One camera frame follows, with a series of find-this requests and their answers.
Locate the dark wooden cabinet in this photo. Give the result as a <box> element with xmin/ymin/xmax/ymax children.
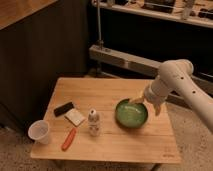
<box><xmin>0</xmin><ymin>0</ymin><xmax>88</xmax><ymax>133</ymax></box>

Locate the white plastic cup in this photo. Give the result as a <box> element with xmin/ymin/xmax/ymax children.
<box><xmin>28</xmin><ymin>120</ymin><xmax>51</xmax><ymax>144</ymax></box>

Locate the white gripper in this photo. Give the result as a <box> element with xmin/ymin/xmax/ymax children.
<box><xmin>129</xmin><ymin>78</ymin><xmax>168</xmax><ymax>116</ymax></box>

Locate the orange marker pen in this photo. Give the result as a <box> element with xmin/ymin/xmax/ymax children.
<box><xmin>61</xmin><ymin>128</ymin><xmax>77</xmax><ymax>151</ymax></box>

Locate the black rectangular block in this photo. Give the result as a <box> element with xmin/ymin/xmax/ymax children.
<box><xmin>54</xmin><ymin>102</ymin><xmax>74</xmax><ymax>117</ymax></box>

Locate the metal shelf rack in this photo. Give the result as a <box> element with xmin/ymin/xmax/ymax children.
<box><xmin>89</xmin><ymin>0</ymin><xmax>213</xmax><ymax>107</ymax></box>

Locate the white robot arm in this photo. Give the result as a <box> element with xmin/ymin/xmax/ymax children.
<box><xmin>130</xmin><ymin>59</ymin><xmax>213</xmax><ymax>134</ymax></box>

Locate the small clear bottle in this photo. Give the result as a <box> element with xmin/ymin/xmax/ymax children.
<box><xmin>88</xmin><ymin>109</ymin><xmax>100</xmax><ymax>136</ymax></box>

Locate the wooden table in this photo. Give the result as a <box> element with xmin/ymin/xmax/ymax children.
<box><xmin>31</xmin><ymin>78</ymin><xmax>181</xmax><ymax>164</ymax></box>

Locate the metal vertical pole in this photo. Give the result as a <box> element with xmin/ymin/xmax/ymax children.
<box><xmin>97</xmin><ymin>0</ymin><xmax>103</xmax><ymax>49</ymax></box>

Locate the green bowl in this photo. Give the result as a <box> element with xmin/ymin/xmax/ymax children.
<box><xmin>115</xmin><ymin>99</ymin><xmax>148</xmax><ymax>128</ymax></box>

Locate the white square sponge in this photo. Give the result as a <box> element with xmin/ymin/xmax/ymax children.
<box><xmin>65</xmin><ymin>109</ymin><xmax>85</xmax><ymax>126</ymax></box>

